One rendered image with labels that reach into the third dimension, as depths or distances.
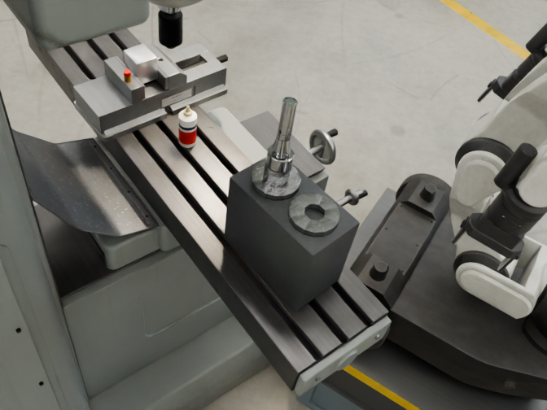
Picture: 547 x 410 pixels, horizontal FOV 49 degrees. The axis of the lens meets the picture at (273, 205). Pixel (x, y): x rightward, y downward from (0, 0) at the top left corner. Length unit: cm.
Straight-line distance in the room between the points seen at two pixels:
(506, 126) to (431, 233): 55
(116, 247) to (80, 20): 56
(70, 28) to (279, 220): 45
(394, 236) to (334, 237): 75
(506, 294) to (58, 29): 120
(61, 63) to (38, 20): 69
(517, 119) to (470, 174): 16
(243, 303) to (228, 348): 79
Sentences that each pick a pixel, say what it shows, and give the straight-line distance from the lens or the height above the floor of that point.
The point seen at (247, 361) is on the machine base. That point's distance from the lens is 198.
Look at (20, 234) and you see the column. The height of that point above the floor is 106.
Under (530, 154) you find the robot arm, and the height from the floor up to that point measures 123.
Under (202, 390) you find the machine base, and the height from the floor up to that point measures 14.
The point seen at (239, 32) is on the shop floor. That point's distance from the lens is 344.
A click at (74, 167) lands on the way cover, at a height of 89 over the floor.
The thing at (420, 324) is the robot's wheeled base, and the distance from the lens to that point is 166.
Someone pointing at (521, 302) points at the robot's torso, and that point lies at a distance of 164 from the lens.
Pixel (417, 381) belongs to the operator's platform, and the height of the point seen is 40.
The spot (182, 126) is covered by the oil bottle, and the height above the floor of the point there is 100.
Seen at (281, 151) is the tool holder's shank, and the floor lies 122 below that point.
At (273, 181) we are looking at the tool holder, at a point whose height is 115.
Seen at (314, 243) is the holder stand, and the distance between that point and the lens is 102.
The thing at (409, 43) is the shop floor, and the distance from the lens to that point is 363.
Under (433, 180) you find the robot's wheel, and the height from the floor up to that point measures 60.
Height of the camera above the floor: 193
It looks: 50 degrees down
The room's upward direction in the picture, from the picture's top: 11 degrees clockwise
